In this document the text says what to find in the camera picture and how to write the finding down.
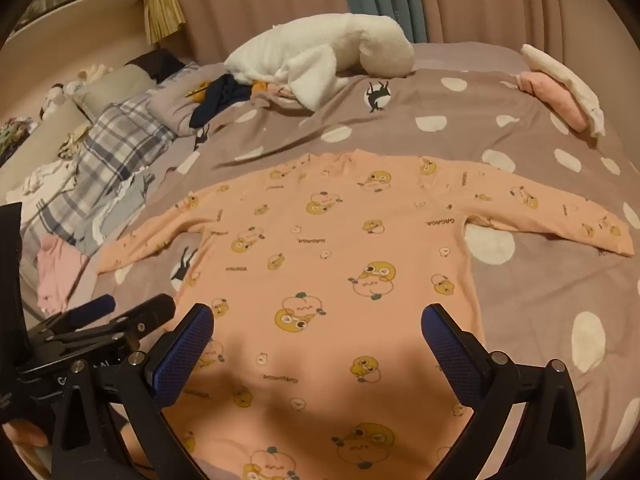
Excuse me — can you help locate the grey pillow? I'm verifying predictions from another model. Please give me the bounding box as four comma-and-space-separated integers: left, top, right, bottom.
149, 66, 236, 137

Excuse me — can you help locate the crumpled white cloth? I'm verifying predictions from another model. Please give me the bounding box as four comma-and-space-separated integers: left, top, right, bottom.
5, 162, 76, 221

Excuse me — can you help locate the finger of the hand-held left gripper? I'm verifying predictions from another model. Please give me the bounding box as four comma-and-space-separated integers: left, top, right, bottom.
31, 293, 177, 357
29, 294, 117, 342

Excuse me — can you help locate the dark navy cloth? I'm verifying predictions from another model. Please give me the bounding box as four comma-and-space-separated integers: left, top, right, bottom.
189, 74, 257, 130

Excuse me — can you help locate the white plush toy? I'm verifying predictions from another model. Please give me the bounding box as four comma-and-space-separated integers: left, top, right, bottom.
224, 12, 416, 111

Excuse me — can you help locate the grey white-spotted bedspread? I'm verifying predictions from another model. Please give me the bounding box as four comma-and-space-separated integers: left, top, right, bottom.
95, 40, 640, 480

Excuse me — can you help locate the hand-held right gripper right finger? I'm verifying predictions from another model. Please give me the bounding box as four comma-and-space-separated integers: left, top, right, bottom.
421, 303, 587, 480

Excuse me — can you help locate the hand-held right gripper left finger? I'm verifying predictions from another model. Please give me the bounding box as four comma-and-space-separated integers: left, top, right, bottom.
50, 302, 216, 480

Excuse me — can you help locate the folded pink cloth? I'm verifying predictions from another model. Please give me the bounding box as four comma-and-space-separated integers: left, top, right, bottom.
515, 71, 591, 133

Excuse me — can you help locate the yellow tassel fringe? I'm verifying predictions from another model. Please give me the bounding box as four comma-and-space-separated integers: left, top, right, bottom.
144, 0, 187, 46

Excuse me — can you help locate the folded white cloth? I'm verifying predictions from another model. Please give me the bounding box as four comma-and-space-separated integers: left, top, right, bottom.
520, 43, 607, 137

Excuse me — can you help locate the beige pillow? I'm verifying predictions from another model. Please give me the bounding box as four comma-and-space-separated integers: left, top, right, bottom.
72, 65, 157, 123

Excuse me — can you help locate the pink cartoon print shirt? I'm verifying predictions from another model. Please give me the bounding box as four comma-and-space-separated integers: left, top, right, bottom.
96, 149, 632, 480

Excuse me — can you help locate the plaid blanket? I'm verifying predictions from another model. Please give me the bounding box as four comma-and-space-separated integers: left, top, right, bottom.
22, 95, 176, 256

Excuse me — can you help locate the crumpled pale pink cloth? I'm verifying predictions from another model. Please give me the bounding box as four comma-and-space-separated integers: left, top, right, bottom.
35, 234, 91, 313

